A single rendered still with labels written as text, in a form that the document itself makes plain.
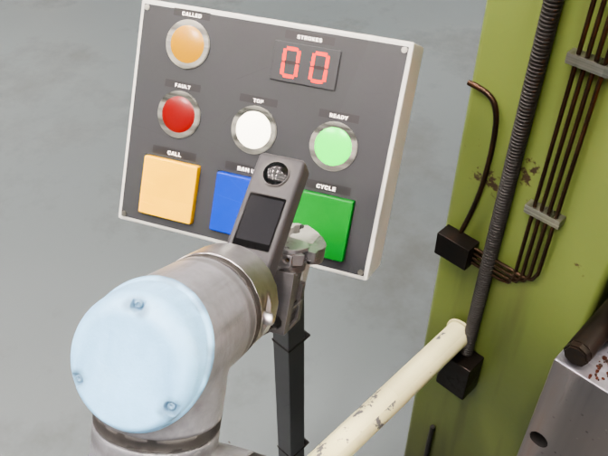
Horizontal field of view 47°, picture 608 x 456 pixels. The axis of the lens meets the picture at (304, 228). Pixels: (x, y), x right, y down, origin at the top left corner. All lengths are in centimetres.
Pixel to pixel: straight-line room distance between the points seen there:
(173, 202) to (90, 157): 186
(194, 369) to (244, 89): 48
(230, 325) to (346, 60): 42
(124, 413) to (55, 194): 217
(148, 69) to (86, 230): 156
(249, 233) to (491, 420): 85
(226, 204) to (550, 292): 50
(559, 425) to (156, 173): 59
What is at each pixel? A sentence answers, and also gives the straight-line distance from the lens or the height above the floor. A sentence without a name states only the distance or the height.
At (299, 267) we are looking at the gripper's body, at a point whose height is 110.
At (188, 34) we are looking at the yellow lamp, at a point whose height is 117.
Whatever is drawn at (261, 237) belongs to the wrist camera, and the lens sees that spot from 62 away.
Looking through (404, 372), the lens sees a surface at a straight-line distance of 116.
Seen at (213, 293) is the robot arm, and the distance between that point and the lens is 49.
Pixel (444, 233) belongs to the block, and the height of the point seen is 82.
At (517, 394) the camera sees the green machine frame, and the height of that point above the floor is 55.
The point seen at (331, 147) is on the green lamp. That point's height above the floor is 109.
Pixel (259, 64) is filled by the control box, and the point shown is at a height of 116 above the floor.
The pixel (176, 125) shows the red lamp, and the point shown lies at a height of 108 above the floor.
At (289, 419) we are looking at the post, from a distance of 140.
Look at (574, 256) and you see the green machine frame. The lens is 104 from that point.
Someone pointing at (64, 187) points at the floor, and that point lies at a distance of 264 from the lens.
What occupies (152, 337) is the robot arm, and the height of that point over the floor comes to 123.
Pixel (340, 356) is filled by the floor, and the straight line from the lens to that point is 198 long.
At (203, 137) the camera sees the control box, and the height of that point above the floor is 107.
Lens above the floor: 157
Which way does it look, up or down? 42 degrees down
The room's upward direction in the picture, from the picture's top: straight up
